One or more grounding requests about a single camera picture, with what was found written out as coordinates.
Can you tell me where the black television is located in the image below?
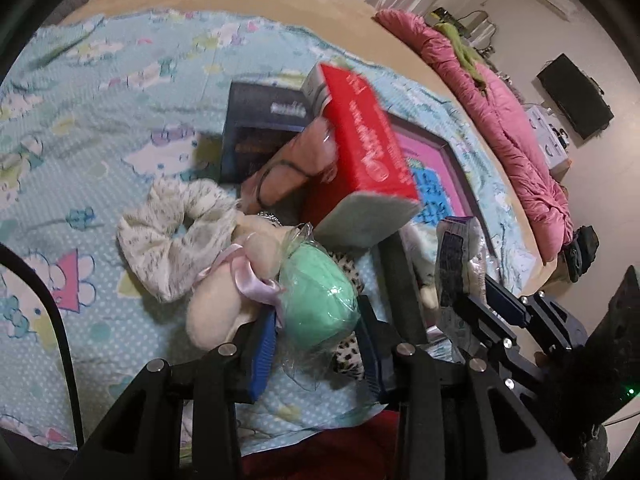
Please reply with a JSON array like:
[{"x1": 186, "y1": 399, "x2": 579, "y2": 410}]
[{"x1": 537, "y1": 54, "x2": 615, "y2": 140}]

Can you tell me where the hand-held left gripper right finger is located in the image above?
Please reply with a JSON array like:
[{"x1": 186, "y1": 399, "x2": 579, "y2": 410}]
[{"x1": 356, "y1": 296, "x2": 576, "y2": 480}]

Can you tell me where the dark box tray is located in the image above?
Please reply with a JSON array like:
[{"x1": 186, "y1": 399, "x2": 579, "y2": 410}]
[{"x1": 380, "y1": 110, "x2": 501, "y2": 351}]

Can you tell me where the small black box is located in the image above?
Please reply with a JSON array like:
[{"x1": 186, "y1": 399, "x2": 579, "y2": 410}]
[{"x1": 217, "y1": 80, "x2": 311, "y2": 186}]

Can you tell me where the plush bear with pink bow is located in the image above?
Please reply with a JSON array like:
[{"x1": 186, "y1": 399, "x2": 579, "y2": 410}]
[{"x1": 185, "y1": 210, "x2": 301, "y2": 351}]

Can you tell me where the pink quilt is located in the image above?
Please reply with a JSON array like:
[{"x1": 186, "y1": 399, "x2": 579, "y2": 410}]
[{"x1": 375, "y1": 7, "x2": 573, "y2": 266}]

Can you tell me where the white floral scrunchie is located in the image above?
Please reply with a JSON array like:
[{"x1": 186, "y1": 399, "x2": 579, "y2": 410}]
[{"x1": 116, "y1": 180, "x2": 241, "y2": 303}]

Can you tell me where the green garment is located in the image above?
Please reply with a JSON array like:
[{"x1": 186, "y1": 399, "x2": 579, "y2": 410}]
[{"x1": 432, "y1": 20, "x2": 488, "y2": 93}]

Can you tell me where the red tissue pack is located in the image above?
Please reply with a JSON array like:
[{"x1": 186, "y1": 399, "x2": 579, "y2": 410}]
[{"x1": 300, "y1": 62, "x2": 423, "y2": 251}]

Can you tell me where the green ball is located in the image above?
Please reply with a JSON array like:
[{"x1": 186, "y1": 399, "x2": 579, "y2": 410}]
[{"x1": 277, "y1": 225, "x2": 362, "y2": 391}]

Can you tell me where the white drawer cabinet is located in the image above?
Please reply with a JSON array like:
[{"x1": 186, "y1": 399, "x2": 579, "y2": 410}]
[{"x1": 525, "y1": 105, "x2": 571, "y2": 171}]

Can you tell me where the dark bag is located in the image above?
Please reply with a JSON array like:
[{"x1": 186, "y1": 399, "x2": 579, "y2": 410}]
[{"x1": 562, "y1": 225, "x2": 600, "y2": 283}]

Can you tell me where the purple white packet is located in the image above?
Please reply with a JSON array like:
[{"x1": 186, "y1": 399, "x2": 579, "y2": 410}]
[{"x1": 435, "y1": 215, "x2": 488, "y2": 361}]

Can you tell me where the light blue cat print blanket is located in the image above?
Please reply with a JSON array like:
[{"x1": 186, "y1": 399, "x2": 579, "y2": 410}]
[{"x1": 0, "y1": 10, "x2": 536, "y2": 446}]

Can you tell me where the leopard print scrunchie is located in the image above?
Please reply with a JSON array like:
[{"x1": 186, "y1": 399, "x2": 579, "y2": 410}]
[{"x1": 325, "y1": 255, "x2": 371, "y2": 381}]

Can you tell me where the red clothing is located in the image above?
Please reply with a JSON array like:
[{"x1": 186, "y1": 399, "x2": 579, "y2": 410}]
[{"x1": 240, "y1": 410, "x2": 406, "y2": 480}]

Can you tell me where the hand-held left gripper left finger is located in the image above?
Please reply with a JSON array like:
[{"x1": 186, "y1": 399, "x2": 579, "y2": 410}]
[{"x1": 65, "y1": 310, "x2": 280, "y2": 480}]

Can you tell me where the tan bed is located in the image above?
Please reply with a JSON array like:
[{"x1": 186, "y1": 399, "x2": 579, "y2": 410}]
[{"x1": 60, "y1": 0, "x2": 556, "y2": 291}]

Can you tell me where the black cable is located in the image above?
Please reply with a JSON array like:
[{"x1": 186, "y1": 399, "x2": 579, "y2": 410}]
[{"x1": 0, "y1": 242, "x2": 85, "y2": 453}]

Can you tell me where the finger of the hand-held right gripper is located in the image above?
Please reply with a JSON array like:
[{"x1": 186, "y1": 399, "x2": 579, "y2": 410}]
[
  {"x1": 460, "y1": 297, "x2": 543, "y2": 393},
  {"x1": 482, "y1": 277, "x2": 586, "y2": 356}
]

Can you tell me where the pink book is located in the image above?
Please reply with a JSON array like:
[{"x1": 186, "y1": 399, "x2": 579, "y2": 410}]
[{"x1": 395, "y1": 127, "x2": 476, "y2": 226}]

